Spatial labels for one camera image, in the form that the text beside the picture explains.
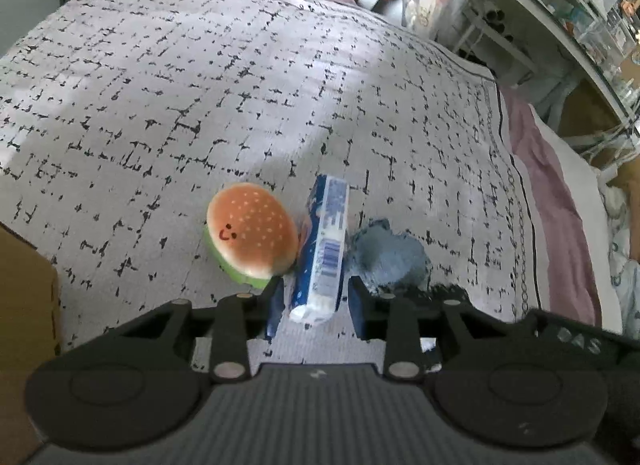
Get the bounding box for white wire rack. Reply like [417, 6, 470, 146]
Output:
[450, 0, 538, 81]

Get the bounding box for burger plush toy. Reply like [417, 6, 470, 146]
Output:
[206, 184, 299, 290]

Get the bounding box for white cables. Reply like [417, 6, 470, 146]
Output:
[570, 120, 640, 166]

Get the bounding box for blue tissue pack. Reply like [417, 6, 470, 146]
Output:
[289, 174, 350, 327]

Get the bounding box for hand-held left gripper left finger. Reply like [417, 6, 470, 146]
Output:
[107, 275, 286, 382]

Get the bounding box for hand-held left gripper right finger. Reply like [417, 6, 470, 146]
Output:
[347, 275, 531, 382]

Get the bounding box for clear acrylic drawer box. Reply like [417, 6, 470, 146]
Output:
[560, 0, 636, 61]

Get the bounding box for printed plastic bags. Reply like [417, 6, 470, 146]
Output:
[395, 0, 451, 38]

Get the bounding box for white duvet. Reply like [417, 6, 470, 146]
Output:
[530, 105, 626, 336]

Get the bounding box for brown cardboard box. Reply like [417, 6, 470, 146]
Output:
[0, 222, 63, 451]

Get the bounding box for dark grey cloth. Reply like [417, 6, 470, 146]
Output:
[427, 284, 473, 303]

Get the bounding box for white black-patterned blanket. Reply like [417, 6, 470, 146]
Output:
[0, 0, 551, 376]

